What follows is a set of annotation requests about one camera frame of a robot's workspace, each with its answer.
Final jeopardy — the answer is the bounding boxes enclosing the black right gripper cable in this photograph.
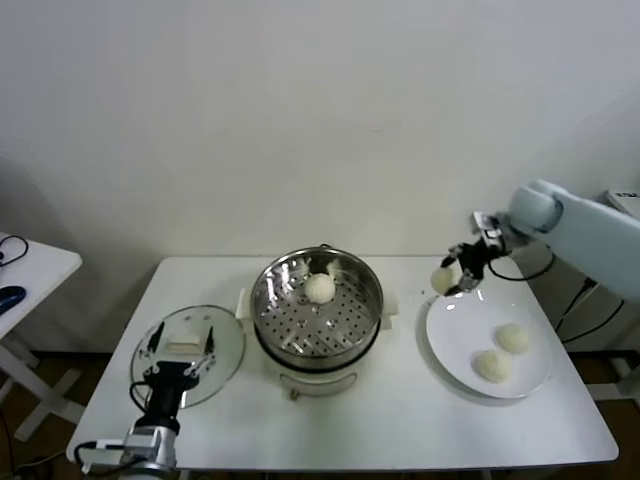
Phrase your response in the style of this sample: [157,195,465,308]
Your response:
[487,244,556,282]

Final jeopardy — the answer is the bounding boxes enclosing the thin black looped cable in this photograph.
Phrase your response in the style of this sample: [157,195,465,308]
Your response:
[0,234,30,269]

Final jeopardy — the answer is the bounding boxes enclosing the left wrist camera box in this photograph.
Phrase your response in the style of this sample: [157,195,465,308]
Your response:
[74,438,126,474]

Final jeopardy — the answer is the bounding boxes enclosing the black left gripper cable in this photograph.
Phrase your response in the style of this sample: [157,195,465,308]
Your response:
[128,380,151,414]

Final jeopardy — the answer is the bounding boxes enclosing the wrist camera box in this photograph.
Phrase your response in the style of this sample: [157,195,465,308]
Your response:
[74,438,126,474]
[471,211,501,237]

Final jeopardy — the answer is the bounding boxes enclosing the white steamed baozi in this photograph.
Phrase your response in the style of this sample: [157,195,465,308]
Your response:
[430,266,459,295]
[303,273,337,305]
[472,349,513,384]
[494,323,530,355]

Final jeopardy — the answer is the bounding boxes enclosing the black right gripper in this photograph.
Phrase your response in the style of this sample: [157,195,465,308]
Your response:
[440,238,497,299]

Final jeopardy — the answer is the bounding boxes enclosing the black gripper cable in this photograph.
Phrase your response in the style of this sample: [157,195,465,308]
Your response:
[487,244,556,282]
[128,380,151,414]

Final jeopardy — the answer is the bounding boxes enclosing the black power adapter cable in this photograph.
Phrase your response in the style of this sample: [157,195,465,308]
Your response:
[554,277,630,346]

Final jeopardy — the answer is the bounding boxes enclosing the large white plate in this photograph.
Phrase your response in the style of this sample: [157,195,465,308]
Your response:
[424,289,551,400]

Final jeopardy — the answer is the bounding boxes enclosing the scattered dark crumbs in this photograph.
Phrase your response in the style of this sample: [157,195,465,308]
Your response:
[407,288,441,307]

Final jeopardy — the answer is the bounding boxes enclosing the white side table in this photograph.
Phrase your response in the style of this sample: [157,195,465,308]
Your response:
[0,232,84,442]

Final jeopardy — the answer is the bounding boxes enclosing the round glass pot lid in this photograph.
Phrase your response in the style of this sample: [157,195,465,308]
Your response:
[129,304,247,407]

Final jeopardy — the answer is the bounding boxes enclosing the blue computer mouse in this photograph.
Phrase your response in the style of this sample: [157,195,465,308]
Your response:
[0,285,26,315]

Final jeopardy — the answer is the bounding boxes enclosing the perforated steel steamer basket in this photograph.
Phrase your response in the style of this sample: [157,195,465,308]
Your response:
[250,248,385,362]

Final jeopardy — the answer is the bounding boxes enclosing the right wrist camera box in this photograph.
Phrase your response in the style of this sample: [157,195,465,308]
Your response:
[471,211,501,237]

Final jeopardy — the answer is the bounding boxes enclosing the white electric cooking pot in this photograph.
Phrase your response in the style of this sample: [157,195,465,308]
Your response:
[235,284,402,402]

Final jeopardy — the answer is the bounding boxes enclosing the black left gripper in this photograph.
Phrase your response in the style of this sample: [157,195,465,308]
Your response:
[141,322,217,427]

